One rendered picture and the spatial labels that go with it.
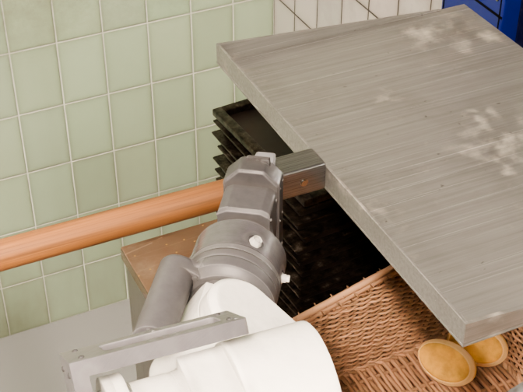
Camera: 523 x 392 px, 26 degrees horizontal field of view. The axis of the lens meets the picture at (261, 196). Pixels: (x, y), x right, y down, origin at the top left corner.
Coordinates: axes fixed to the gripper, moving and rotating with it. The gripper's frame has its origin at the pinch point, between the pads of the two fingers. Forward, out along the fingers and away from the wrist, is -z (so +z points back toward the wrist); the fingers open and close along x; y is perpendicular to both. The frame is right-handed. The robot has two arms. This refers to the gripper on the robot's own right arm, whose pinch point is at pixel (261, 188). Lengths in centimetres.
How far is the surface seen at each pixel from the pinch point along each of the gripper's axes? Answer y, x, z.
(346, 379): 7, 63, -36
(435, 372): 21, 59, -37
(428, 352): 20, 58, -39
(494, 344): 30, 57, -42
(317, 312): 2, 46, -33
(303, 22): -13, 46, -122
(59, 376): -62, 121, -82
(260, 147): -9, 30, -51
